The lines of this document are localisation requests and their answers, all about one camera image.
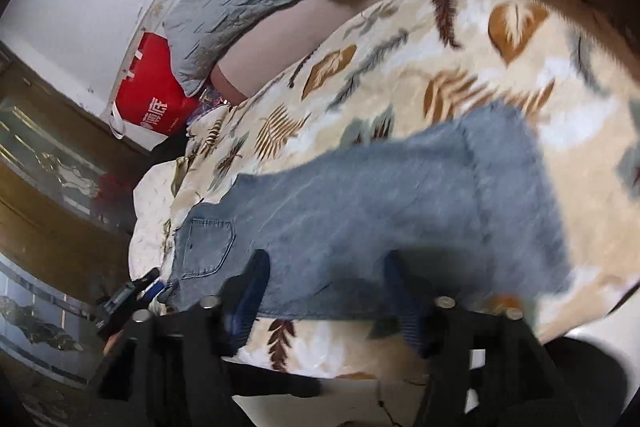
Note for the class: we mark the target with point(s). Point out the brown pink sofa backrest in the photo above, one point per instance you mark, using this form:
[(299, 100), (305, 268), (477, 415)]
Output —
[(300, 32)]

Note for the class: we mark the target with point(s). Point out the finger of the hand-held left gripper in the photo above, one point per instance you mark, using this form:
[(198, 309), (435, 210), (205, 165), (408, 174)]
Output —
[(159, 291), (148, 278)]

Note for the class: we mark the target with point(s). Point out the blue denim pants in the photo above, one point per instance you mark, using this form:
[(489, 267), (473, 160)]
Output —
[(360, 227)]

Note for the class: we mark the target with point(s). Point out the grey quilted blanket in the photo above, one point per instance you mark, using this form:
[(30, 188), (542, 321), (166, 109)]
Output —
[(225, 7)]

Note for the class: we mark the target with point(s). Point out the leaf print fleece blanket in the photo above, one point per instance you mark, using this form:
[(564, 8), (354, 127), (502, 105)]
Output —
[(450, 47)]

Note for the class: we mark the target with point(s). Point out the wooden glass-door cabinet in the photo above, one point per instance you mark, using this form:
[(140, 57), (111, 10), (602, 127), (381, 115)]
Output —
[(45, 187)]

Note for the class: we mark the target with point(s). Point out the red and white bag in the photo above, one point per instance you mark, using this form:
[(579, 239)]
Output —
[(155, 92)]

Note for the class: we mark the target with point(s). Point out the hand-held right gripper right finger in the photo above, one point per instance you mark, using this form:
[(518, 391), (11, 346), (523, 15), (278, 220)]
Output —
[(406, 307)]

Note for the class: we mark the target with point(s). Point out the colourful snack packet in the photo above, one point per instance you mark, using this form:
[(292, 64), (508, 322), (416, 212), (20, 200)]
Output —
[(210, 97)]

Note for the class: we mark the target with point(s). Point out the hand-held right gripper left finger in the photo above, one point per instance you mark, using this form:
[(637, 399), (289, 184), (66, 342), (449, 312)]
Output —
[(248, 294)]

